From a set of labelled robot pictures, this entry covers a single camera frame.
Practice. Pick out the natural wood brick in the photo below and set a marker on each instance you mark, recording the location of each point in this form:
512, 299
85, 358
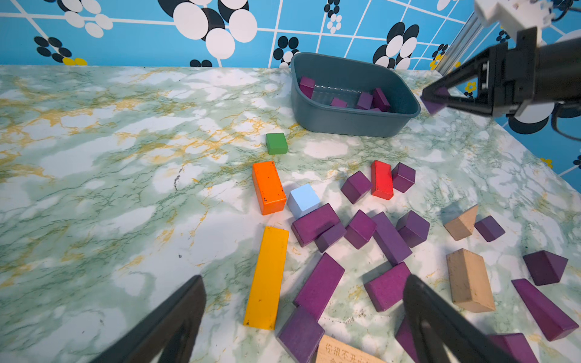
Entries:
331, 350
469, 282

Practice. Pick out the red brick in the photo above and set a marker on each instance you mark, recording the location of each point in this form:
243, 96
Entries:
382, 182

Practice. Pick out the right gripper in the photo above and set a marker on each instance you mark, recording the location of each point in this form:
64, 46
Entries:
511, 79

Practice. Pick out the purple triangle block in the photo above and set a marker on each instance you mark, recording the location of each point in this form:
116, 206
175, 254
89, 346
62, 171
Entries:
545, 267

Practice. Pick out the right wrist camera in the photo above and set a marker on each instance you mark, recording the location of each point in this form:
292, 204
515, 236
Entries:
515, 15

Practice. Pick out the teal storage bin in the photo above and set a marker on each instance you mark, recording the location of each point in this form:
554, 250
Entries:
337, 77

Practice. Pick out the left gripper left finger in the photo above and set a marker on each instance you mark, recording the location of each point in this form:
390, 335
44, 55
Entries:
168, 333

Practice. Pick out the natural wood wedge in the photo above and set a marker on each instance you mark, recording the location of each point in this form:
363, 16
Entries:
463, 225

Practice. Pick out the yellow brick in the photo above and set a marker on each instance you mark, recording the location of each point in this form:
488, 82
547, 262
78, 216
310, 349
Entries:
262, 308

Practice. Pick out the green cube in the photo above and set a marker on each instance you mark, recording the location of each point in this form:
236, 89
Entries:
276, 143

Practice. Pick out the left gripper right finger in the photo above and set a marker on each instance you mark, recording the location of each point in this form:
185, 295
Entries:
438, 329

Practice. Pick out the light blue cube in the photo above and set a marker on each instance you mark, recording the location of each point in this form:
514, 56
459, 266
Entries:
303, 200

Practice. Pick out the purple small brick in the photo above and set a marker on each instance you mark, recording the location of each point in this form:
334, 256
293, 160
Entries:
330, 237

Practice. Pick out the orange brick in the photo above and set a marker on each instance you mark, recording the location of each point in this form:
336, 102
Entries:
270, 193

